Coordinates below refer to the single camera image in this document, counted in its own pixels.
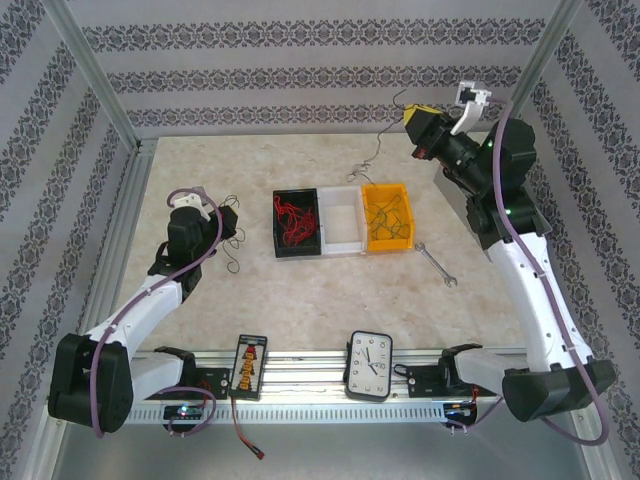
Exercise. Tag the small black controller board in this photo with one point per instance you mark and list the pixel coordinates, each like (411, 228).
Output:
(460, 410)

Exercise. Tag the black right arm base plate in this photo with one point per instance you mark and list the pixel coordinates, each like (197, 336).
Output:
(425, 382)

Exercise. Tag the black plastic bin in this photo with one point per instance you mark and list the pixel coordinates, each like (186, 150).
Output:
(300, 251)

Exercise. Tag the white face alarm clock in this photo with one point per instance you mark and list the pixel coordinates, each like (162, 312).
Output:
(369, 365)

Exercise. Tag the small board with green light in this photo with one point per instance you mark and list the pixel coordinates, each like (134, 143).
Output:
(184, 411)

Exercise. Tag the clear white plastic bin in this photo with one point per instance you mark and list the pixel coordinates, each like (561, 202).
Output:
(342, 225)

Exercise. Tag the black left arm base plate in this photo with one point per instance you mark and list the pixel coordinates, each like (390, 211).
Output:
(215, 382)

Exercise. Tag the steel open-end wrench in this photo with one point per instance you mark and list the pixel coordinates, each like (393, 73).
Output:
(436, 265)

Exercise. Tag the black device with orange print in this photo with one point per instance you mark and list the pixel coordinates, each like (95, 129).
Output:
(248, 367)

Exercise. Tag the red lead with plug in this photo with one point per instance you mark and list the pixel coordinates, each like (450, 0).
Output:
(239, 425)

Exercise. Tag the aluminium corner post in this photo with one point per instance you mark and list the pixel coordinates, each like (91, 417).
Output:
(90, 65)
(537, 70)

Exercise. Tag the aluminium side rail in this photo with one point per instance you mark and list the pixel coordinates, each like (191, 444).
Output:
(132, 200)

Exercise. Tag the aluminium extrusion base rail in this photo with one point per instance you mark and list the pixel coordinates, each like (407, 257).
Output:
(305, 372)

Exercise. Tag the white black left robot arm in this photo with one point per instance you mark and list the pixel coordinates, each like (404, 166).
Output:
(145, 305)

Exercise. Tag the grey metal sheet panel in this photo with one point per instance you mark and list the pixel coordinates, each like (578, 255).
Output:
(325, 455)

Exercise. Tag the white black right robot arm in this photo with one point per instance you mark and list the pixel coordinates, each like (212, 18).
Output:
(540, 310)

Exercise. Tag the yellow plastic bin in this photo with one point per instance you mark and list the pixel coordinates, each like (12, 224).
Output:
(392, 246)

